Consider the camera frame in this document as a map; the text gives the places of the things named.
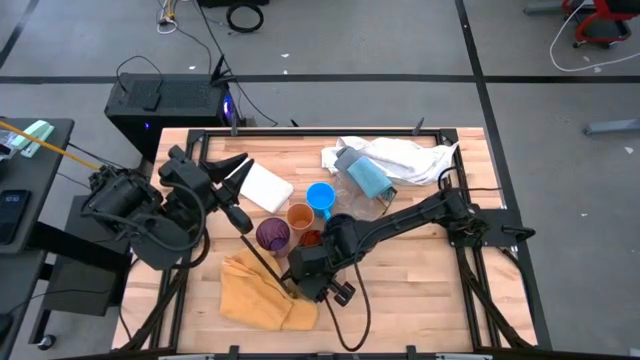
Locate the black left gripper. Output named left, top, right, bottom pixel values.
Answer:
left=158, top=144, right=256, bottom=236

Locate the white napkin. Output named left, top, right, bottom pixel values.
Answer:
left=224, top=158, right=295, bottom=215

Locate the orange translucent tumbler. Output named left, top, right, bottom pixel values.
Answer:
left=298, top=229, right=324, bottom=250

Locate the purple faceted plastic tumbler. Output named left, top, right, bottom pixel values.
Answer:
left=255, top=216, right=292, bottom=258

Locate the peach plastic cup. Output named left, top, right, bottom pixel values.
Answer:
left=286, top=202, right=316, bottom=232

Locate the blue plastic mug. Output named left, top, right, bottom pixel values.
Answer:
left=305, top=181, right=337, bottom=221

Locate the clear plastic cup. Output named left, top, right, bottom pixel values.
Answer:
left=335, top=174, right=374, bottom=221

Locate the wooden board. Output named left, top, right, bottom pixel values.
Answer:
left=238, top=187, right=399, bottom=300

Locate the yellow waffle cloth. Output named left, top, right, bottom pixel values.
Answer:
left=219, top=248, right=320, bottom=333

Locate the black computer tower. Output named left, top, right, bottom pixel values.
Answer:
left=103, top=54, right=237, bottom=161

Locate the grey cloth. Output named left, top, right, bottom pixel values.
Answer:
left=333, top=145, right=362, bottom=174

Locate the teal cloth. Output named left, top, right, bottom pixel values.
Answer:
left=347, top=156, right=396, bottom=201

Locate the white cloth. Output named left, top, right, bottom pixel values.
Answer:
left=320, top=135, right=460, bottom=187

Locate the black equipment box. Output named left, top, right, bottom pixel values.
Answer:
left=42, top=254, right=132, bottom=317

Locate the mint green stapler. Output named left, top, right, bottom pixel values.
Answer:
left=10, top=119, right=55, bottom=159

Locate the black side table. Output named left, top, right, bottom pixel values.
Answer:
left=0, top=117, right=76, bottom=360

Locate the black smartphone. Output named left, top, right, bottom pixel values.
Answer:
left=0, top=189, right=32, bottom=246

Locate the grey floor bar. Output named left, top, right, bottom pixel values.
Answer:
left=582, top=118, right=640, bottom=137

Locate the red chair base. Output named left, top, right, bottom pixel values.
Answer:
left=562, top=0, right=640, bottom=50

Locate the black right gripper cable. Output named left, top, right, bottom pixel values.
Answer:
left=323, top=262, right=374, bottom=352

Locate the black coiled cable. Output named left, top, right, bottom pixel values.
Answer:
left=225, top=2, right=265, bottom=34

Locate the white cable bundle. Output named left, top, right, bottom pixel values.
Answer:
left=155, top=0, right=180, bottom=35

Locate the yellow hanging cable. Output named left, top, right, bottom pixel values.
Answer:
left=0, top=119, right=104, bottom=171

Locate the white floor cable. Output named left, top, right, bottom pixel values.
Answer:
left=548, top=0, right=640, bottom=74

